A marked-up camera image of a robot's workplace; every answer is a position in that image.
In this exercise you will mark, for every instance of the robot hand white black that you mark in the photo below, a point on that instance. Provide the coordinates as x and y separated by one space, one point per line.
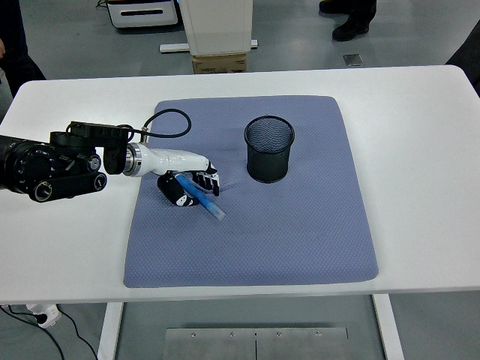
168 161

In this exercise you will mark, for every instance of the blue marker with clear cap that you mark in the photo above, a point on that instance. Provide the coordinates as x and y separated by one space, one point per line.
208 205

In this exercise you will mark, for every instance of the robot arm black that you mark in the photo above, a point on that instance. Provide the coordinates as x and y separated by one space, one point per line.
22 165

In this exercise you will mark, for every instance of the black mesh pen holder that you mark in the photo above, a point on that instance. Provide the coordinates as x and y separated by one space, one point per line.
268 165

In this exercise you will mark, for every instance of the brown cardboard box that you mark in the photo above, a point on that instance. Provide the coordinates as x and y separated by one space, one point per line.
219 63

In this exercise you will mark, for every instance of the blue-grey padded mat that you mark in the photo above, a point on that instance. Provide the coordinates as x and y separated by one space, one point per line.
243 243

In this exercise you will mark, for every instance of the white base bar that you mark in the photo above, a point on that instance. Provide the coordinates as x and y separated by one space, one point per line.
172 48

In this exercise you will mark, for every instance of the white cabinet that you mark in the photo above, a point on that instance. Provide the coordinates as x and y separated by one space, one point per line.
217 26

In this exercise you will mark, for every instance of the white box appliance with slot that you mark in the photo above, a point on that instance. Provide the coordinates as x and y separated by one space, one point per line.
142 15

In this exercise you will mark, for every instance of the white table leg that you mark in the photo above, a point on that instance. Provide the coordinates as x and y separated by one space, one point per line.
388 330
110 330

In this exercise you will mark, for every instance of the white power strip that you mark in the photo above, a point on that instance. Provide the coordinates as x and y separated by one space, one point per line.
47 317

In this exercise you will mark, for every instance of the grey metal floor cover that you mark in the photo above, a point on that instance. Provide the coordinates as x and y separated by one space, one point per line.
352 60

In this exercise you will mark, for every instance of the person with black shoes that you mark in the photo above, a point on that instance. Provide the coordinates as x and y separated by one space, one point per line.
352 26

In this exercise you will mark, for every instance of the black bulky object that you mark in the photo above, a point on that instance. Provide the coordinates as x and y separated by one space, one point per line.
468 52

